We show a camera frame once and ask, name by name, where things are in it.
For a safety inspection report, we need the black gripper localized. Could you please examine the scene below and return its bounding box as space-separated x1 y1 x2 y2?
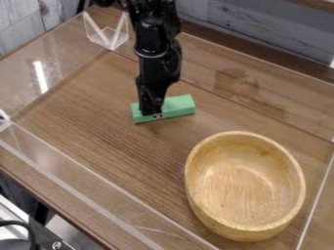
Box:
137 40 183 119

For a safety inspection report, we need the green rectangular block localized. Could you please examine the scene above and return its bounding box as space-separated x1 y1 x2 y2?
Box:
131 95 195 124

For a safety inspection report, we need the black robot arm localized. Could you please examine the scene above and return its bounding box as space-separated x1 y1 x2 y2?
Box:
92 0 183 117

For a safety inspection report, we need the light wooden bowl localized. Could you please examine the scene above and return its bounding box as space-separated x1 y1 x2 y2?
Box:
185 131 306 242

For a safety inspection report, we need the clear acrylic corner bracket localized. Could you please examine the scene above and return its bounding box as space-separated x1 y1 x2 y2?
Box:
83 12 130 51

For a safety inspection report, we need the clear acrylic tray wall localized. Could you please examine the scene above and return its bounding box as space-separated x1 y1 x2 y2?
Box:
0 18 334 250

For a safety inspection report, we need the black metal bracket with screw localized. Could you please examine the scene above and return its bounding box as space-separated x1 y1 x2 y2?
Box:
39 235 78 250

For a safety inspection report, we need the black cable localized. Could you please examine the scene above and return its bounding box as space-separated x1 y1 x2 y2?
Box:
0 219 47 250

